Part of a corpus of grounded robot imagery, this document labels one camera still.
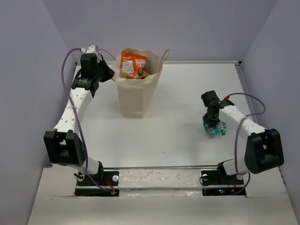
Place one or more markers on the teal Fox's candy bag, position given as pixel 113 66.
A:
pixel 219 129

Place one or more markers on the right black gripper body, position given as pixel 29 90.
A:
pixel 207 115

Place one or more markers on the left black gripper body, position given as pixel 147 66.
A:
pixel 96 74

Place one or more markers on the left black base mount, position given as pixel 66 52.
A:
pixel 106 187

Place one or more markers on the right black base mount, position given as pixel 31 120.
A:
pixel 212 185

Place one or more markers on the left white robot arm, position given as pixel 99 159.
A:
pixel 65 144

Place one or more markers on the cream paper bag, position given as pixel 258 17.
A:
pixel 135 94

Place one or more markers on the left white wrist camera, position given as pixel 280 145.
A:
pixel 91 49

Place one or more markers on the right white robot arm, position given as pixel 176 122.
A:
pixel 256 149

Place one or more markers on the orange candy bag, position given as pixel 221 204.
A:
pixel 132 65

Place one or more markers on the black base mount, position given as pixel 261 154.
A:
pixel 212 185
pixel 106 187

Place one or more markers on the brown Kettle chips bag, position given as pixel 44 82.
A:
pixel 145 73

